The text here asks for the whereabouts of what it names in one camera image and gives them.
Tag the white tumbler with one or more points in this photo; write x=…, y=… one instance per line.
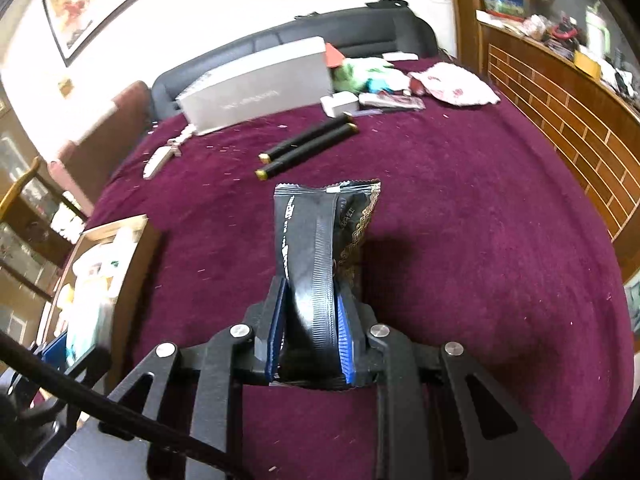
x=598, y=30

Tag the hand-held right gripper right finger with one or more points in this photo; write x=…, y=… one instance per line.
x=347, y=340

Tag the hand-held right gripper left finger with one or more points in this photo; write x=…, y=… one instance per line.
x=275, y=330

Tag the black leather sofa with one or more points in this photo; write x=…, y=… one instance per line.
x=370, y=30

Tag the brown upholstered chair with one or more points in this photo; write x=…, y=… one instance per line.
x=95, y=155

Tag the black marker yellow caps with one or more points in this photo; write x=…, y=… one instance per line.
x=310, y=137
x=310, y=152

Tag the grey rectangular cardboard box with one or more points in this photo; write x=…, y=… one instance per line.
x=255, y=87

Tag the yellow wall plate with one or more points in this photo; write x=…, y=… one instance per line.
x=66, y=86

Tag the green plush toy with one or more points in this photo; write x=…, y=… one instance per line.
x=360, y=75

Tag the white charger plug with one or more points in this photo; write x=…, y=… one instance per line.
x=340, y=104

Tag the black gold-patterned snack packet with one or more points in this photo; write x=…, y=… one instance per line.
x=310, y=260

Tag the bamboo painted panel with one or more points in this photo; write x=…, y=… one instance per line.
x=632, y=305

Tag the red paper piece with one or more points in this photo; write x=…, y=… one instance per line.
x=334, y=55

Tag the white plastic bag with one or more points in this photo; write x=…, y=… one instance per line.
x=107, y=255

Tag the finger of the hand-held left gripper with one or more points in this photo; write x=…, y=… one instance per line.
x=55, y=352

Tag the wooden display shelf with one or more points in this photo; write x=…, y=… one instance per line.
x=30, y=240

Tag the brown cardboard box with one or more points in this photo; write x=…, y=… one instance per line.
x=137, y=270

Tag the clear packaged pen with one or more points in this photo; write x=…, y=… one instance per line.
x=390, y=101

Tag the wooden cabinet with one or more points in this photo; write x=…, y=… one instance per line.
x=560, y=100

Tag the pink white cloth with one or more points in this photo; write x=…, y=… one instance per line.
x=455, y=85

